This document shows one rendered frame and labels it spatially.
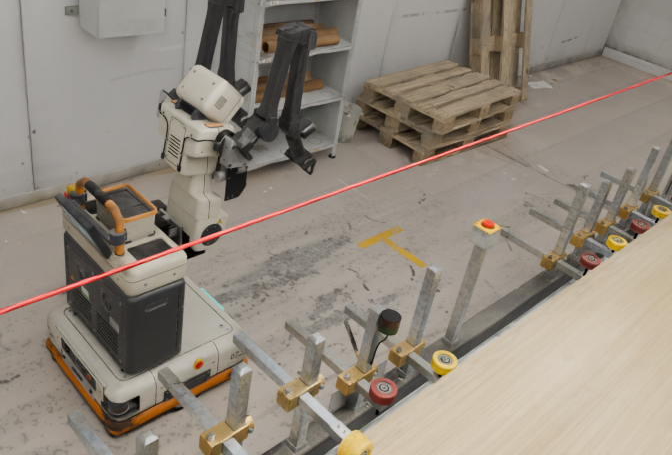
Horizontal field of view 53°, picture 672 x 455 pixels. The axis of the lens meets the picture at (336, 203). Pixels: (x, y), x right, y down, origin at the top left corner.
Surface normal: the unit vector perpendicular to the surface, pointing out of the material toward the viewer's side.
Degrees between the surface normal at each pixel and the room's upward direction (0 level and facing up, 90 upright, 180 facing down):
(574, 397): 0
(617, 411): 0
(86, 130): 90
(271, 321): 0
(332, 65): 90
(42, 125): 90
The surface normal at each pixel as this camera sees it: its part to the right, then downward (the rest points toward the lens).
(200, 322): 0.16, -0.85
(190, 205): -0.68, 0.14
